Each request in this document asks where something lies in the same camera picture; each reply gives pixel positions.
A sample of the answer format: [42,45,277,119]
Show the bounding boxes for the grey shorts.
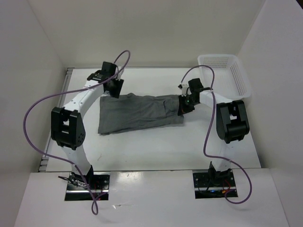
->
[98,93,184,135]

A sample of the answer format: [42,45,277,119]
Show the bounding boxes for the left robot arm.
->
[51,61,124,189]

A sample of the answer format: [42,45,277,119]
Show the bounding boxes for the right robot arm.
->
[178,79,250,186]

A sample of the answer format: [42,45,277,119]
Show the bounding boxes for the white plastic basket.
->
[197,54,251,100]

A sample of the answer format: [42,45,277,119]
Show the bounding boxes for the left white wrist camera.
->
[114,69,124,81]

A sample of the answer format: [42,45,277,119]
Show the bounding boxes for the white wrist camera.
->
[178,84,190,96]
[114,69,124,81]

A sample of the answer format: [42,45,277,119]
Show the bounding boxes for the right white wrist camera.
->
[178,84,190,96]

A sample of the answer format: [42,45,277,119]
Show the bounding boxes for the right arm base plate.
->
[192,170,238,199]

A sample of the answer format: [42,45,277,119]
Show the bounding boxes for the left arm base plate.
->
[59,172,110,201]

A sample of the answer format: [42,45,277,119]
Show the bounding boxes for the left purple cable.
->
[23,50,131,215]

